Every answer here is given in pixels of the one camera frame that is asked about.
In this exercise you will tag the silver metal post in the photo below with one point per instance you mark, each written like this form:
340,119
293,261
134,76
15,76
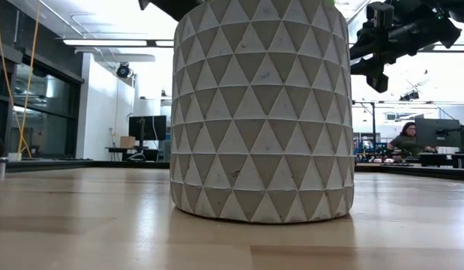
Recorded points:
2,167

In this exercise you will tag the black aluminium table frame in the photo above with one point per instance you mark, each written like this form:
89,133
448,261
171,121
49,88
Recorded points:
48,165

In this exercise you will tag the small black side table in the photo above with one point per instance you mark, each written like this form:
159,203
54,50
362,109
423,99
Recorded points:
141,150

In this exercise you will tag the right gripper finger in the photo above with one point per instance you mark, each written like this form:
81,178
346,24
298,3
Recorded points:
363,66
366,47

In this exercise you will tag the cardboard box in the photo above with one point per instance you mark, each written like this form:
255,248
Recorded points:
126,141

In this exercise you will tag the white grey triangle-pattern pot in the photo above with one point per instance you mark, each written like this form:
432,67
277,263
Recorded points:
261,112

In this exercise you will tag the black computer monitor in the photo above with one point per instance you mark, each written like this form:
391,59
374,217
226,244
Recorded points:
437,131
147,127

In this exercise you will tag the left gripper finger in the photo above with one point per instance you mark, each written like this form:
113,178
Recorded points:
175,9

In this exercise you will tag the black ceiling-mounted camera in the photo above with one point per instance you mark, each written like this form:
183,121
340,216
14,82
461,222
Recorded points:
123,70

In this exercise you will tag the long ceiling light strip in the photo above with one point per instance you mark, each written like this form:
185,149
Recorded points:
104,42

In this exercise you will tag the person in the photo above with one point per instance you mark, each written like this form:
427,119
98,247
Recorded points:
406,144

